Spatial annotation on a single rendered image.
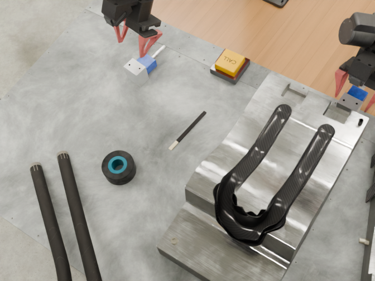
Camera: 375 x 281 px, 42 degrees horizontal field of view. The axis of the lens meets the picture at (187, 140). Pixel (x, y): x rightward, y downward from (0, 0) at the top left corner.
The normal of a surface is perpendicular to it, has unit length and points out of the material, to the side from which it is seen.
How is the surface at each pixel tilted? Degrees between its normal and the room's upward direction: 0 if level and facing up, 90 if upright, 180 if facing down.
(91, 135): 0
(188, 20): 0
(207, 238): 0
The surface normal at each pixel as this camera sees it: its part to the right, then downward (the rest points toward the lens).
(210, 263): -0.10, -0.47
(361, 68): -0.58, 0.40
